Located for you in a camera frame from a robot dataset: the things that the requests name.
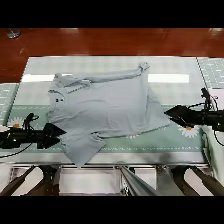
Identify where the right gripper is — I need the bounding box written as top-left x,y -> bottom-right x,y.
164,104 -> 208,128

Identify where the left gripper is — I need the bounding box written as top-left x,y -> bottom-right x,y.
19,122 -> 68,150

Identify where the pale grey T-shirt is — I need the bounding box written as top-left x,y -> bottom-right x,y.
46,61 -> 171,168

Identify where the white garment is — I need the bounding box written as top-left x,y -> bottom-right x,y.
201,87 -> 224,188

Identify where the black cable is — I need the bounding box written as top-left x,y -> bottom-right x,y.
0,142 -> 34,159
212,129 -> 224,148

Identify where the silver frame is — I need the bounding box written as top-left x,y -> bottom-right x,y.
0,161 -> 224,197

